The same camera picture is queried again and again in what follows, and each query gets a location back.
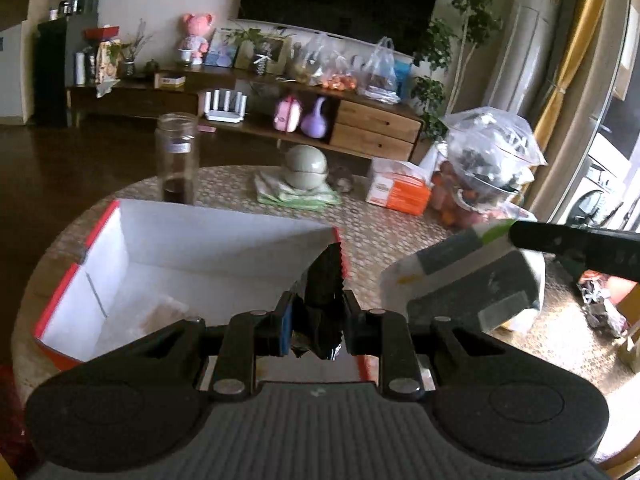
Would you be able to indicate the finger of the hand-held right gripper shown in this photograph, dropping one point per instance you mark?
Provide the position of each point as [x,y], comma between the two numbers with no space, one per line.
[575,245]

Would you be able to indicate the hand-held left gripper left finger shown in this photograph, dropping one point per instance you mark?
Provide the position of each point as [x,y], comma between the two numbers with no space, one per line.
[285,327]

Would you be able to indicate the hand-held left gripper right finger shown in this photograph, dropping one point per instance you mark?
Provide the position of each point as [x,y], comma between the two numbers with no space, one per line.
[352,332]

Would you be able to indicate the black foil wrapper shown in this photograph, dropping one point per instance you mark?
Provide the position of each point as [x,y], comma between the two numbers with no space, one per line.
[322,295]

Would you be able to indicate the red and white cardboard box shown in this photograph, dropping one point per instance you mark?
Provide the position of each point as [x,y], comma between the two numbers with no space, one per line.
[200,250]

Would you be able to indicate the white grey green snack packet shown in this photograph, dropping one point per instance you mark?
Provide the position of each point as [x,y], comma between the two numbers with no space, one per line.
[450,270]

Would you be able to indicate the washing machine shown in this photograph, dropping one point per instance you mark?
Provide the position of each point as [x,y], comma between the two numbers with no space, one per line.
[597,195]

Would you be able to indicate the crumpled foil wrapper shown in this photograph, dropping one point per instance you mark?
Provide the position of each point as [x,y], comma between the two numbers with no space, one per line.
[600,305]

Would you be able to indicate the large clear plastic bag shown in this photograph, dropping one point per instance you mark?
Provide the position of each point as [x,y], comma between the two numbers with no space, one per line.
[492,150]

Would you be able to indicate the folded green cloth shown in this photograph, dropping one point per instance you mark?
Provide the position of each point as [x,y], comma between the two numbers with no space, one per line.
[295,200]

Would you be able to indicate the orange and white tissue pack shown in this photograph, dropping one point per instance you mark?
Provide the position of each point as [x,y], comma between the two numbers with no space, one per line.
[400,192]

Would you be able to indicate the white stacked bowls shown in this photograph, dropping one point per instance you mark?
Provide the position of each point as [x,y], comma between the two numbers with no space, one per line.
[305,181]

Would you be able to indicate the small dark pouch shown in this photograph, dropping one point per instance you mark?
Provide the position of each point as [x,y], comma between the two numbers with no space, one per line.
[342,179]

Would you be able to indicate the yellow curtain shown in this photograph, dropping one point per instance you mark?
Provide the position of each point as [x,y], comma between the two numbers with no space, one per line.
[575,50]

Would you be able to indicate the clear glass jar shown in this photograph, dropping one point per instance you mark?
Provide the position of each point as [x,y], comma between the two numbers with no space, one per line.
[176,155]

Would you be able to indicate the wooden television cabinet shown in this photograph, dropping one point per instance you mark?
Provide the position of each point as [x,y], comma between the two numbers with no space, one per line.
[375,127]

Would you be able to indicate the purple vase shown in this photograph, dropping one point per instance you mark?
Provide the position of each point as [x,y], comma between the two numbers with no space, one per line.
[315,122]

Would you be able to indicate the pink toy bag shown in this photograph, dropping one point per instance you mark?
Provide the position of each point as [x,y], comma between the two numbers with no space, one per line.
[287,116]

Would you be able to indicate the beige standing air conditioner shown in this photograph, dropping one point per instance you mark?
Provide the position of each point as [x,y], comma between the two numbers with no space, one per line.
[525,35]

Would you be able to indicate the white router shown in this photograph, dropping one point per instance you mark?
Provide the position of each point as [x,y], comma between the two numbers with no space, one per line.
[224,105]

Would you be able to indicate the blue box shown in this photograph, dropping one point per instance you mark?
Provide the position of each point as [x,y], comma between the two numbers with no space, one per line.
[404,75]

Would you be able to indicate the clear plastic shopping bag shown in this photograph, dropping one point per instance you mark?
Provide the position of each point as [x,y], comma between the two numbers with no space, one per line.
[381,72]

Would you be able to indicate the potted green tree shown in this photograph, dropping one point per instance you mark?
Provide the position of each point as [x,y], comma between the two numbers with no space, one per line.
[467,5]

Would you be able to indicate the small vase with bow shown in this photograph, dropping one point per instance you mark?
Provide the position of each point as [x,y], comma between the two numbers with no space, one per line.
[259,65]

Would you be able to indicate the clear plastic bag with fruit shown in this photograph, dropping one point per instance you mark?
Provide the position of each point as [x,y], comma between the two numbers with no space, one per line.
[320,65]

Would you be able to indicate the small cardboard box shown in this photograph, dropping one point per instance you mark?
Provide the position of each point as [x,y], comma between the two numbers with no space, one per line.
[170,81]

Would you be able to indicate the small dark teapot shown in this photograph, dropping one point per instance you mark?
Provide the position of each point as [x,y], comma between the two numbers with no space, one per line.
[151,66]

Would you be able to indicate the pink bear figure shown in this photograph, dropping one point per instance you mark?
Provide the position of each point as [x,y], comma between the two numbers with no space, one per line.
[196,35]

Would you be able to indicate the vase with dried flowers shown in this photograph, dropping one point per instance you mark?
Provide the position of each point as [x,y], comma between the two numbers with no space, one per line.
[131,57]

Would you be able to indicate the printed gift bag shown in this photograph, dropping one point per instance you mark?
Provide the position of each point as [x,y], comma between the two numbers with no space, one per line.
[107,62]

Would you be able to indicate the white roll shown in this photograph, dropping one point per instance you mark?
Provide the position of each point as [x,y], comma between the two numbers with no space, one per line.
[80,67]

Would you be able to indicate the black flat television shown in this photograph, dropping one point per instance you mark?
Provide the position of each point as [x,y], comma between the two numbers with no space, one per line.
[340,0]

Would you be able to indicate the dark tall shelf unit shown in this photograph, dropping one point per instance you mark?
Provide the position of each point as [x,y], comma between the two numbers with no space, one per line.
[52,70]

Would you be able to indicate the flat red box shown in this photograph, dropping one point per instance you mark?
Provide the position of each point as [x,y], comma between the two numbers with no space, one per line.
[101,33]

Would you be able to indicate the wooden photo frame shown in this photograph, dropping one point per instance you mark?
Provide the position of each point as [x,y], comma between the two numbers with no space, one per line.
[275,52]

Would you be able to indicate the blue photo frame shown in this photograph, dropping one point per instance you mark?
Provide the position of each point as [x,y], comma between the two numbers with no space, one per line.
[221,50]

